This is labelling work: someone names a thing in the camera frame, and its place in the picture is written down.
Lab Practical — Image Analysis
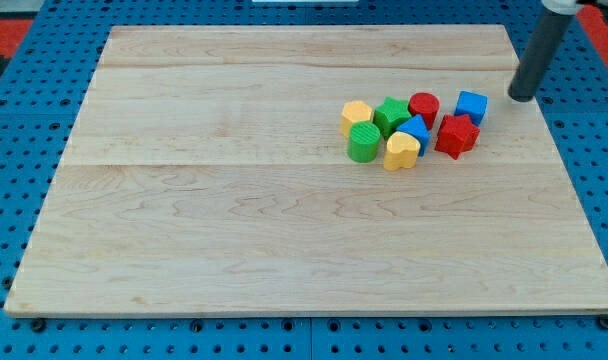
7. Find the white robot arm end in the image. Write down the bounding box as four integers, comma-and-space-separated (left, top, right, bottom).
541, 0, 608, 16

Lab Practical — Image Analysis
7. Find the blue cube block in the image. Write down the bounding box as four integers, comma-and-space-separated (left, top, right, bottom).
454, 91, 488, 126

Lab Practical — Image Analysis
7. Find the green cylinder block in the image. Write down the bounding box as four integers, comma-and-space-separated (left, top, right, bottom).
347, 122, 381, 163

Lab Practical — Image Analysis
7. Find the yellow hexagon block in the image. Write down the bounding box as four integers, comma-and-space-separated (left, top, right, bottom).
340, 100, 374, 138

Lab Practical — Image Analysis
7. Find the light wooden board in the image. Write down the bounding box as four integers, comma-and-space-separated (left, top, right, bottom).
4, 25, 608, 319

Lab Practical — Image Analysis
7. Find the yellow heart block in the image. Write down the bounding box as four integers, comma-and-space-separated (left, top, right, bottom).
383, 132, 421, 171

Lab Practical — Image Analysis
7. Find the green star block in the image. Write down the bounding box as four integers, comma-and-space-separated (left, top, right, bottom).
373, 97, 411, 139

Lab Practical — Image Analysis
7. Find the blue triangle block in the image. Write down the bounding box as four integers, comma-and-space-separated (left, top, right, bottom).
396, 114, 430, 157

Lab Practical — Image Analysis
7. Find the red cylinder block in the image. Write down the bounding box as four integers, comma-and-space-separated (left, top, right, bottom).
407, 92, 440, 130

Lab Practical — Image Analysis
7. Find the red star block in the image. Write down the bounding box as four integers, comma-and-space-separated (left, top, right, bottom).
435, 114, 480, 160

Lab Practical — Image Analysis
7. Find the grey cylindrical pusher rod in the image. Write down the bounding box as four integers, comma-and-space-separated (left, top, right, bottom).
508, 7, 574, 102

